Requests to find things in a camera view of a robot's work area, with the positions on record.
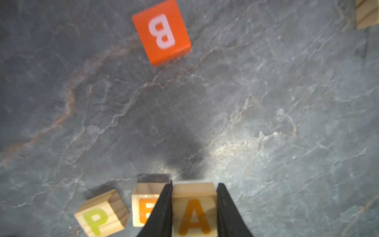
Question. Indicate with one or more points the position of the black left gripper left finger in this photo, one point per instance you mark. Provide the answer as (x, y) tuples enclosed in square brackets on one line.
[(160, 221)]

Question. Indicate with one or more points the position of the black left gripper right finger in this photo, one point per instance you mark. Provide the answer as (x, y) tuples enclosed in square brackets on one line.
[(229, 220)]

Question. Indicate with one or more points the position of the wooden block letter E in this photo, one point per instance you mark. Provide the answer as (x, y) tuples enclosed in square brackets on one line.
[(144, 199)]

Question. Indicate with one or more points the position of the wooden block letter A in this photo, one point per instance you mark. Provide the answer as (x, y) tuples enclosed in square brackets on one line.
[(194, 209)]

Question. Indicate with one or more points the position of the wooden block letter P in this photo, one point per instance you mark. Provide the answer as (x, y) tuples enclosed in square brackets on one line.
[(103, 215)]

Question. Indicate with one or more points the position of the red block letter B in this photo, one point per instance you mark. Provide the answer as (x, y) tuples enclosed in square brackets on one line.
[(162, 32)]

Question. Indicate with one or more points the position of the wooden block partly seen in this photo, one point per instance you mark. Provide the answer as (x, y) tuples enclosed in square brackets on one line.
[(366, 13)]

